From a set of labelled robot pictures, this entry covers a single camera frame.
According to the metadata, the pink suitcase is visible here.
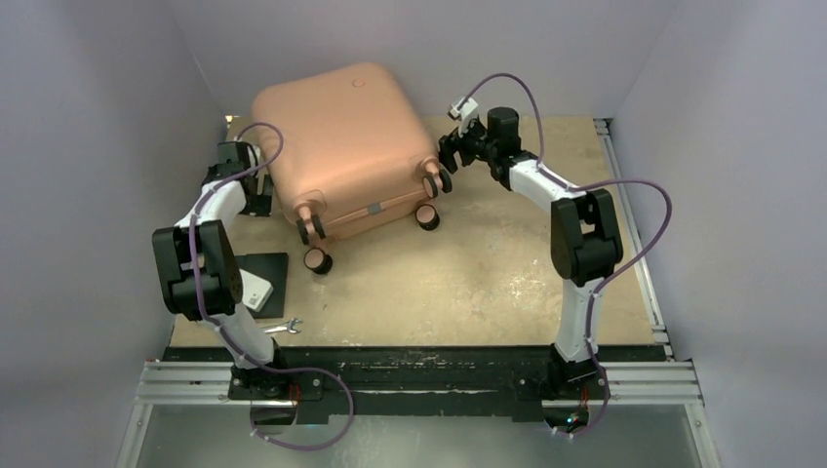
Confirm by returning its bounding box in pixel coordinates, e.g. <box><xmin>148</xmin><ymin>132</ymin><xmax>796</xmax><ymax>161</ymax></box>
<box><xmin>251</xmin><ymin>62</ymin><xmax>453</xmax><ymax>275</ymax></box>

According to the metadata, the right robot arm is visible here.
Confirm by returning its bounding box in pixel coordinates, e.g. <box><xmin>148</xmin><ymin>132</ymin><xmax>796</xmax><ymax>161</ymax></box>
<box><xmin>439</xmin><ymin>104</ymin><xmax>624</xmax><ymax>397</ymax></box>

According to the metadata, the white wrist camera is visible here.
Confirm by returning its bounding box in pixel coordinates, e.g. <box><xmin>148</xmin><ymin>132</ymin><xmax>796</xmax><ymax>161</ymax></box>
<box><xmin>246</xmin><ymin>143</ymin><xmax>266</xmax><ymax>174</ymax></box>
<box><xmin>447</xmin><ymin>96</ymin><xmax>478</xmax><ymax>122</ymax></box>

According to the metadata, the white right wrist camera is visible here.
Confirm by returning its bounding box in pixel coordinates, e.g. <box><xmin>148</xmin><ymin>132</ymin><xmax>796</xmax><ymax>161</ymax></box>
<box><xmin>447</xmin><ymin>96</ymin><xmax>478</xmax><ymax>122</ymax></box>

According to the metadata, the white square device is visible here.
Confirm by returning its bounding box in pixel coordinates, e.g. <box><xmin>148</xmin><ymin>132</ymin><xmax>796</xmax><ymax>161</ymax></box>
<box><xmin>240</xmin><ymin>270</ymin><xmax>274</xmax><ymax>312</ymax></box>

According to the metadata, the black flat notebook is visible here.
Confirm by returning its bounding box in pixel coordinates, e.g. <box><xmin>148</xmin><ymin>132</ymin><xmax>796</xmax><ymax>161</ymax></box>
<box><xmin>236</xmin><ymin>253</ymin><xmax>289</xmax><ymax>319</ymax></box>

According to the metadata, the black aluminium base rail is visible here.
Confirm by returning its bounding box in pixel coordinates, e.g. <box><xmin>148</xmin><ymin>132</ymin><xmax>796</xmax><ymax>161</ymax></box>
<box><xmin>137</xmin><ymin>346</ymin><xmax>702</xmax><ymax>426</ymax></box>

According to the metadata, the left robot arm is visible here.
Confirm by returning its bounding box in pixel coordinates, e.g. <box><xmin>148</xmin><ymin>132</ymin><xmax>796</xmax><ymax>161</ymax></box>
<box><xmin>151</xmin><ymin>141</ymin><xmax>291</xmax><ymax>399</ymax></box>

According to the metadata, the silver wrench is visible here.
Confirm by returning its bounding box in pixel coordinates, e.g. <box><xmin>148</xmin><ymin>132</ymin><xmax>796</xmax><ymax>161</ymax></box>
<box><xmin>261</xmin><ymin>318</ymin><xmax>303</xmax><ymax>334</ymax></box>

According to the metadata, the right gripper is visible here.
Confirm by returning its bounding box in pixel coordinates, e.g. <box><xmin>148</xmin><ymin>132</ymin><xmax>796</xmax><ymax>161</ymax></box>
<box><xmin>431</xmin><ymin>115</ymin><xmax>495</xmax><ymax>176</ymax></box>

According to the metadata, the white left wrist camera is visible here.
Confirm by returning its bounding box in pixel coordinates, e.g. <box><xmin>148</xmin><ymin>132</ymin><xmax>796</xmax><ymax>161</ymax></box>
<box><xmin>246</xmin><ymin>143</ymin><xmax>266</xmax><ymax>174</ymax></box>

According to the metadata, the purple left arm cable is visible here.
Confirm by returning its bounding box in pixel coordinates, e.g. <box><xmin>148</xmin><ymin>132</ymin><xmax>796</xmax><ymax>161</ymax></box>
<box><xmin>187</xmin><ymin>122</ymin><xmax>355</xmax><ymax>452</ymax></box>

